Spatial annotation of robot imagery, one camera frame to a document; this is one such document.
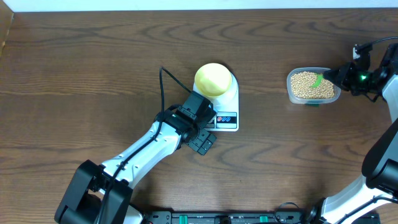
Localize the green plastic measuring scoop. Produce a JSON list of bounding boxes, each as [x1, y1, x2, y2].
[[310, 73, 323, 88]]

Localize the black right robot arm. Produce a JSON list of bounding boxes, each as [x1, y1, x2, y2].
[[302, 42, 397, 223]]

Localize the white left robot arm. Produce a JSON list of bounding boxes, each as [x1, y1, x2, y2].
[[54, 122, 216, 223]]

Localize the white digital kitchen scale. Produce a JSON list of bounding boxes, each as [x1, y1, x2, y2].
[[205, 73, 239, 132]]

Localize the yellow plastic bowl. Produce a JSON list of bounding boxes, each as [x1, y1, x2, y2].
[[194, 63, 232, 97]]

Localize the clear plastic container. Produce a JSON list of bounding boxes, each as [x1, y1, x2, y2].
[[287, 67, 341, 105]]

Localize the pile of soybeans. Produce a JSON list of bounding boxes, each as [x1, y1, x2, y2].
[[290, 72, 335, 99]]

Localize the green label under container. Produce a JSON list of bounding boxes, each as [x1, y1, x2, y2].
[[305, 104, 320, 108]]

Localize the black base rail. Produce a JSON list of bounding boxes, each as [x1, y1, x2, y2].
[[136, 210, 382, 224]]

